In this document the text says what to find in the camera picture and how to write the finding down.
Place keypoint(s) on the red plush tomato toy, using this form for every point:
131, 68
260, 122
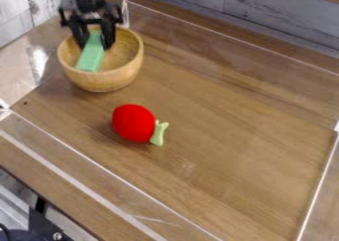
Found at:
136, 125

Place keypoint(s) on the brown wooden bowl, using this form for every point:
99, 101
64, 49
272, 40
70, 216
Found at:
119, 67

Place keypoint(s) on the green rectangular block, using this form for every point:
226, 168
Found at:
92, 54

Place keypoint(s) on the black clamp under table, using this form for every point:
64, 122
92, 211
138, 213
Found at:
42, 226

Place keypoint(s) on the clear acrylic tray barrier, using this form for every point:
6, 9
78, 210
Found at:
247, 170

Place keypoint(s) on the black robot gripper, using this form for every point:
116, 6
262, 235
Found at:
84, 7

